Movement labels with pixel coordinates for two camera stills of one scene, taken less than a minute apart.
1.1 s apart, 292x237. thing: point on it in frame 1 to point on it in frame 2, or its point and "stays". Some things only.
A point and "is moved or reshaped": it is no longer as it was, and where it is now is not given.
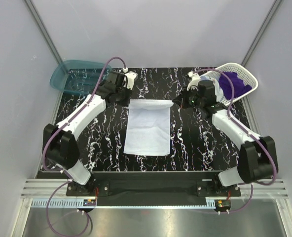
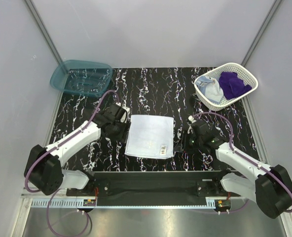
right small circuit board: [223, 204] stays
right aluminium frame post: [262, 30] stays
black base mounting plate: [149, 188] stays
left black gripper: [125, 102] to [122, 137]
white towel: [147, 131] is moved or reshaped
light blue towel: [218, 93] stays
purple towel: [240, 88] stays
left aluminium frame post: [44, 31] stays
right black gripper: [182, 100] to [180, 147]
